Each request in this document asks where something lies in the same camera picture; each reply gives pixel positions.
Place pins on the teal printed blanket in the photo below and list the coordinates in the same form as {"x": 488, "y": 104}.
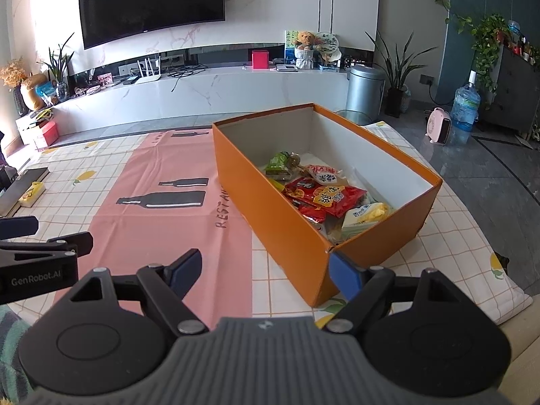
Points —
{"x": 10, "y": 346}

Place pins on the orchid plant in glass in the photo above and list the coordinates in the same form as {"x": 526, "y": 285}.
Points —
{"x": 59, "y": 67}

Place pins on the dark cabinet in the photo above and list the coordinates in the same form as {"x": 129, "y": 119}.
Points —
{"x": 514, "y": 88}

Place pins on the white green chip packet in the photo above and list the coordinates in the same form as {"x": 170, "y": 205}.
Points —
{"x": 363, "y": 217}

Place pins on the red gift box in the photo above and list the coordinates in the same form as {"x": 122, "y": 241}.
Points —
{"x": 47, "y": 134}

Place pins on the dried orange flowers in vase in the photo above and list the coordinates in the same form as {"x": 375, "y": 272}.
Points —
{"x": 12, "y": 74}

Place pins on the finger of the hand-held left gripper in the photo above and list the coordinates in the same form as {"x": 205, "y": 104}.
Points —
{"x": 80, "y": 242}
{"x": 19, "y": 225}

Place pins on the clear packet of white balls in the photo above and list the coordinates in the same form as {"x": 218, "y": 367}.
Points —
{"x": 354, "y": 177}

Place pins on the yellow snack packet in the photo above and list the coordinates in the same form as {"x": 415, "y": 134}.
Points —
{"x": 278, "y": 184}

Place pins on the round paper fan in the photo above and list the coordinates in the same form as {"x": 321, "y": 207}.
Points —
{"x": 327, "y": 44}

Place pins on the wall socket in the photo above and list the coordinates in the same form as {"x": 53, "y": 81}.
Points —
{"x": 427, "y": 79}

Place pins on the red white noodle snack packet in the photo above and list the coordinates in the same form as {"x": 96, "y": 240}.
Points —
{"x": 322, "y": 174}

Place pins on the yellow gourd ornament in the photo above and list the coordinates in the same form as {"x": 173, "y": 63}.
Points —
{"x": 33, "y": 93}

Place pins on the brown green snack packet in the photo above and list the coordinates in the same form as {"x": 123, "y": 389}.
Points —
{"x": 278, "y": 162}

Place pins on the white marble television console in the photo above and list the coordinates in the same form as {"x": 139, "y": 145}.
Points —
{"x": 236, "y": 93}

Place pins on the pink photo frame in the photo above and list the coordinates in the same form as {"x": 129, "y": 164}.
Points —
{"x": 104, "y": 79}

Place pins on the green trailing pothos plant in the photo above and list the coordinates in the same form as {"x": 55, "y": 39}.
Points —
{"x": 489, "y": 36}

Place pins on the pink fan heater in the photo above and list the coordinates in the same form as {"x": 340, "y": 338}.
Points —
{"x": 438, "y": 126}

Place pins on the round glass side table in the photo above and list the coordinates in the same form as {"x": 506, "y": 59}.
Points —
{"x": 352, "y": 116}

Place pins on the green picture card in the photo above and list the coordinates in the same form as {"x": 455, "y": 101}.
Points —
{"x": 290, "y": 46}

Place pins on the beige cushion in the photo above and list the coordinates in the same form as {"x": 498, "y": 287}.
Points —
{"x": 525, "y": 346}

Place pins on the small blue box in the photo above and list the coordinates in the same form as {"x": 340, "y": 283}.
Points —
{"x": 329, "y": 66}

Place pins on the dark flat long box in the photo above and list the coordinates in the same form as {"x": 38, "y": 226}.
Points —
{"x": 25, "y": 179}

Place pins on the teddy bear in white pot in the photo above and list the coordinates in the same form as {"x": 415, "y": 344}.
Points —
{"x": 303, "y": 40}

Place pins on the white flat scale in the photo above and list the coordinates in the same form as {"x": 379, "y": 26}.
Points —
{"x": 286, "y": 67}

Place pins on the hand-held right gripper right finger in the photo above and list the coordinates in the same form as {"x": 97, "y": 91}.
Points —
{"x": 344, "y": 274}

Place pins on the orange cardboard box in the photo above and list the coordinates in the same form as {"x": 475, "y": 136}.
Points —
{"x": 270, "y": 228}

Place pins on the pink bottle-print cloth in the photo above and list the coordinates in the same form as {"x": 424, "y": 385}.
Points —
{"x": 126, "y": 228}

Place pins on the small yellow box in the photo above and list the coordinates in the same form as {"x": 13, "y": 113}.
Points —
{"x": 31, "y": 194}

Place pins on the silver trash can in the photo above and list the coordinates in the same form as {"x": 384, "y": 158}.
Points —
{"x": 365, "y": 93}

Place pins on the black wall television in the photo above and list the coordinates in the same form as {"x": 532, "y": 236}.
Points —
{"x": 152, "y": 4}

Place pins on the blue water jug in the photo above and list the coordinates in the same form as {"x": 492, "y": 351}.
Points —
{"x": 465, "y": 107}

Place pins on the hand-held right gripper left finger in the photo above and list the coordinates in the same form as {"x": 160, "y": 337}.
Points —
{"x": 185, "y": 270}

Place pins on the white router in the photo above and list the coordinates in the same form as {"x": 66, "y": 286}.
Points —
{"x": 149, "y": 78}

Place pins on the snake plant in black pot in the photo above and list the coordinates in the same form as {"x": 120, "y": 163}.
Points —
{"x": 394, "y": 101}

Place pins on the row of small bottles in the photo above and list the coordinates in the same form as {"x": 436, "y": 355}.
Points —
{"x": 523, "y": 44}

